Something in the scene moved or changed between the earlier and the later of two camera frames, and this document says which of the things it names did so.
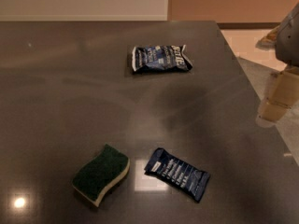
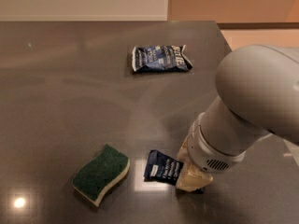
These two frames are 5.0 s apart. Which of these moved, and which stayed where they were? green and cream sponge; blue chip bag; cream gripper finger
Moved: cream gripper finger
Stayed: blue chip bag; green and cream sponge
